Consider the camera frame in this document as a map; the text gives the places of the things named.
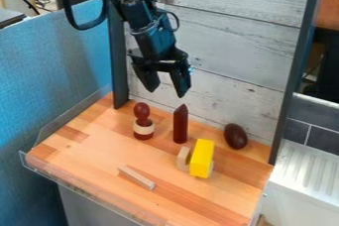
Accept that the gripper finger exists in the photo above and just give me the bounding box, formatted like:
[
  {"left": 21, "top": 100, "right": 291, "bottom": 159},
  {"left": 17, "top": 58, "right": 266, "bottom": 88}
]
[
  {"left": 168, "top": 61, "right": 194, "bottom": 99},
  {"left": 131, "top": 62, "right": 162, "bottom": 93}
]

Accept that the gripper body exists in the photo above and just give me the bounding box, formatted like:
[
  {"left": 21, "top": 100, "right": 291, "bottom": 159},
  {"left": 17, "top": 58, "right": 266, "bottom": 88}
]
[{"left": 127, "top": 47, "right": 191, "bottom": 72}]

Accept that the dark red pointed block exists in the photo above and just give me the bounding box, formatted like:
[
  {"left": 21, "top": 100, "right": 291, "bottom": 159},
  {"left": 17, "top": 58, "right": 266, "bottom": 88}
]
[{"left": 171, "top": 103, "right": 190, "bottom": 145}]

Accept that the natural wood arch block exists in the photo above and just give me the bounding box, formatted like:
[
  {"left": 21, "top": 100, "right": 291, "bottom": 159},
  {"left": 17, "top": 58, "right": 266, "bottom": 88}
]
[{"left": 174, "top": 146, "right": 216, "bottom": 177}]

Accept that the yellow block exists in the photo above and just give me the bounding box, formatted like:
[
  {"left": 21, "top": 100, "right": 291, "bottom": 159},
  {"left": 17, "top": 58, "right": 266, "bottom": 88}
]
[{"left": 189, "top": 138, "right": 216, "bottom": 179}]

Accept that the thin natural wood block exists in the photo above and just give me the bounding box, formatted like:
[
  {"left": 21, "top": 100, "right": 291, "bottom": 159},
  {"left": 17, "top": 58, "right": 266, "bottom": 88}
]
[{"left": 116, "top": 165, "right": 158, "bottom": 191}]

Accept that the dark red pawn toy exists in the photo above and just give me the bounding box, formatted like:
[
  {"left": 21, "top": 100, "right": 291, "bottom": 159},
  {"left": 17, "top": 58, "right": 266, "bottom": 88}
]
[{"left": 132, "top": 101, "right": 157, "bottom": 141}]

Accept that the dark red egg toy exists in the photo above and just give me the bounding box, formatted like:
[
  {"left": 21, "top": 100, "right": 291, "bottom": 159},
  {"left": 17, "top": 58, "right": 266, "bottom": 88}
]
[{"left": 222, "top": 123, "right": 250, "bottom": 151}]

